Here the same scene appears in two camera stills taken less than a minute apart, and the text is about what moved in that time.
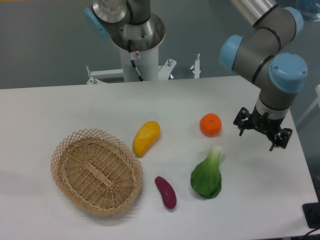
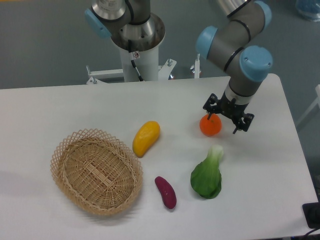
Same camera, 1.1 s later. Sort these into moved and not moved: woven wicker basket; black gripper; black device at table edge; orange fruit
Moved: black gripper
Not moved: woven wicker basket; orange fruit; black device at table edge
